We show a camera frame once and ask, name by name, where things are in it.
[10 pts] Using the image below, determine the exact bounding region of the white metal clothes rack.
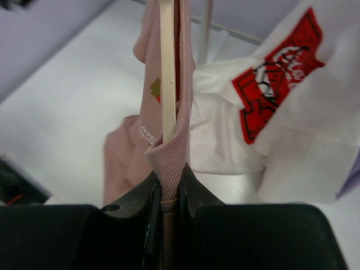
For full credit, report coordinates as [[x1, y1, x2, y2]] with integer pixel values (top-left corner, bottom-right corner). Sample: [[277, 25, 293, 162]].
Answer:
[[132, 0, 262, 65]]

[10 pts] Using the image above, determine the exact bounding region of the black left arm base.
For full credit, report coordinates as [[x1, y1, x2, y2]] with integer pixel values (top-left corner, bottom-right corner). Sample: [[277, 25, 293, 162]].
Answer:
[[1, 156, 52, 206]]

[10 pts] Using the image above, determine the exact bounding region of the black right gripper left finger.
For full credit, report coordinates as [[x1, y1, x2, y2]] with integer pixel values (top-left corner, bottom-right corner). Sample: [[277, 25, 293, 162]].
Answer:
[[1, 173, 161, 269]]

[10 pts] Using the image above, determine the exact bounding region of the white red print t shirt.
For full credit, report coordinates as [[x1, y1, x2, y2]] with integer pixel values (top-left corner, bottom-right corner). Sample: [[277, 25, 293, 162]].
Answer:
[[190, 1, 359, 203]]

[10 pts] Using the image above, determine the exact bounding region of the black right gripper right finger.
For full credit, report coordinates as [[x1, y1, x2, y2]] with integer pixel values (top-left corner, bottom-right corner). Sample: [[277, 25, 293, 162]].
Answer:
[[179, 165, 348, 269]]

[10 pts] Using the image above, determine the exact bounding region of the pink t shirt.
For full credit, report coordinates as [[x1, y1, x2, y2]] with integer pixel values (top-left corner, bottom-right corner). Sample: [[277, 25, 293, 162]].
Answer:
[[103, 1, 195, 269]]

